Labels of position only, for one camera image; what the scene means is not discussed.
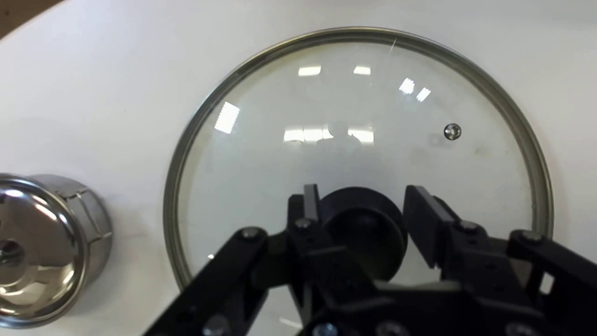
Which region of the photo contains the glass lid with black knob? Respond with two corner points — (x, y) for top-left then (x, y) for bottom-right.
(162, 27), (556, 314)

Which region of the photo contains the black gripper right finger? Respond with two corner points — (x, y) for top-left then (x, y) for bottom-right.
(403, 186), (597, 336)

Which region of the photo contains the short silver pot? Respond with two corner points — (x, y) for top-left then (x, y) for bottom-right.
(0, 173), (116, 331)

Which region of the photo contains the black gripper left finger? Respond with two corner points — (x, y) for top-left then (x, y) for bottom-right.
(146, 184), (375, 336)

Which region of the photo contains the wide silver pot lid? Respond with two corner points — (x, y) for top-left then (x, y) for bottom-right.
(0, 176), (88, 328)

